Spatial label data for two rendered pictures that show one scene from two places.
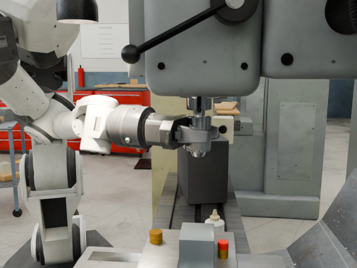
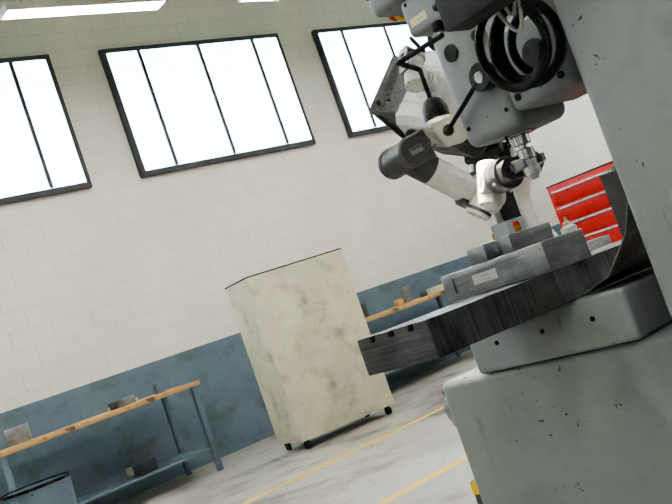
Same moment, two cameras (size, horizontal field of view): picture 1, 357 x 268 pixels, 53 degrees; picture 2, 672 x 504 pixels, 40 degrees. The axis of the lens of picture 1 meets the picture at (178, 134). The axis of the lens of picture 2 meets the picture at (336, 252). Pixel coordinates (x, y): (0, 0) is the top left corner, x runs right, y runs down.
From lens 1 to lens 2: 1.93 m
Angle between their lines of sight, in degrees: 49
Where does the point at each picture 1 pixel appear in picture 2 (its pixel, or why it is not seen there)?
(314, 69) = (534, 96)
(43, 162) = not seen: hidden behind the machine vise
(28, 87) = (452, 174)
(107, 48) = not seen: outside the picture
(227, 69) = (499, 116)
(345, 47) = not seen: hidden behind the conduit
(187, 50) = (477, 114)
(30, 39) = (441, 138)
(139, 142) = (500, 183)
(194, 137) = (519, 166)
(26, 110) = (458, 193)
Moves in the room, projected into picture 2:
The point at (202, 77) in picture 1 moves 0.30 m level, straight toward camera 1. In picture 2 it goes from (490, 126) to (403, 144)
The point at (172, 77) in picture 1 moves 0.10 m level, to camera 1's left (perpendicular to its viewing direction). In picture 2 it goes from (476, 133) to (447, 147)
